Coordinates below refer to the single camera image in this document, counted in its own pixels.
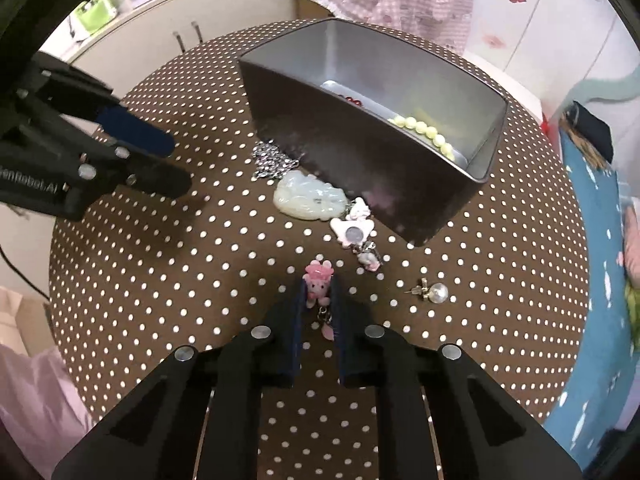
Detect pearl stud earring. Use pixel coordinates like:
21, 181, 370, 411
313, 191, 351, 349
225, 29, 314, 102
409, 278, 449, 304

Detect red storage box white lid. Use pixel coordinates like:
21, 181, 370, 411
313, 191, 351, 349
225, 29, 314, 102
463, 50, 544, 128

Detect folded black clothes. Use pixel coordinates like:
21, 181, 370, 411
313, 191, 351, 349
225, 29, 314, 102
560, 101, 614, 169

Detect white jade pendant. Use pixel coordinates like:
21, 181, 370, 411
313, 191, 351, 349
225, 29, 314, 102
272, 170, 348, 221

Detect cream bead bracelet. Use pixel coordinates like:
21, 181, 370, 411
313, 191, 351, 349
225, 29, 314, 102
387, 112, 458, 162

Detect white flower charm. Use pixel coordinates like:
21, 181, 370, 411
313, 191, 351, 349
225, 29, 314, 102
329, 197, 375, 248

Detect blue patterned mattress sheet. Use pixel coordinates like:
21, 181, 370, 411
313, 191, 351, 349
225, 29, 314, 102
544, 133, 639, 469

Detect brown polka dot tablecloth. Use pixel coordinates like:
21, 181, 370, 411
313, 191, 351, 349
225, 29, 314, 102
50, 21, 588, 479

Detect grey metal tin box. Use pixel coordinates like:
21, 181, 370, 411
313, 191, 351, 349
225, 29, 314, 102
239, 18, 508, 245

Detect teal bunk bed frame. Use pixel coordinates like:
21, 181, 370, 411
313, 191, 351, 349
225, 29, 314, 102
550, 66, 640, 120

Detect pink charm keychain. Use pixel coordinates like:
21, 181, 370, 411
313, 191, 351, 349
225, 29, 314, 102
301, 238, 384, 342

